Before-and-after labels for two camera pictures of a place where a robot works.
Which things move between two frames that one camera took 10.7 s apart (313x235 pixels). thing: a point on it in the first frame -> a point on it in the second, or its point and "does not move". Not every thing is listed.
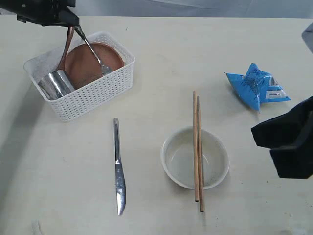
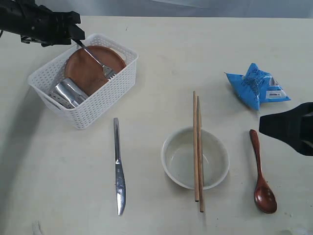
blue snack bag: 257,86 does not move
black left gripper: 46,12 -> 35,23
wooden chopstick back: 200,155 does not move
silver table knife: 120,184 does not move
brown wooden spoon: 58,84 -> 265,197
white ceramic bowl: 177,154 does not move
